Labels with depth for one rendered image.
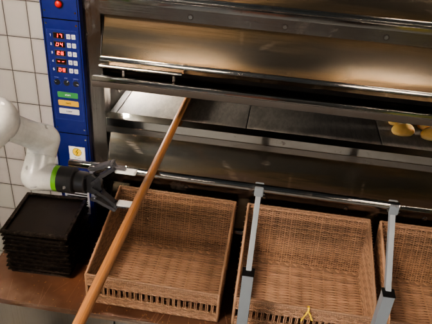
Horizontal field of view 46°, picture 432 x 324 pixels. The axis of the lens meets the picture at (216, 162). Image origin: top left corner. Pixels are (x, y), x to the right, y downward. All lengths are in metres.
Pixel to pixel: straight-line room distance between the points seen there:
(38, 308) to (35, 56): 1.04
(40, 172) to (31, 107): 0.62
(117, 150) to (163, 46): 0.55
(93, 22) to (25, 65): 0.38
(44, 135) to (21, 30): 0.60
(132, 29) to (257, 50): 0.50
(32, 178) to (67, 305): 0.64
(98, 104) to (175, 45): 0.44
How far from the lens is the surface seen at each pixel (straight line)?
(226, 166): 2.25
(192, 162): 2.27
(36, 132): 1.79
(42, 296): 2.29
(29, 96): 2.38
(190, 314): 2.14
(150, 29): 2.08
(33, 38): 2.26
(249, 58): 2.02
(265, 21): 1.98
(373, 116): 1.97
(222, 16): 1.99
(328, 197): 1.86
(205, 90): 1.94
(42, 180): 1.83
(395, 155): 2.23
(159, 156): 1.92
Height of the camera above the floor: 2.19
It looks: 31 degrees down
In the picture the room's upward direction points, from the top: 4 degrees clockwise
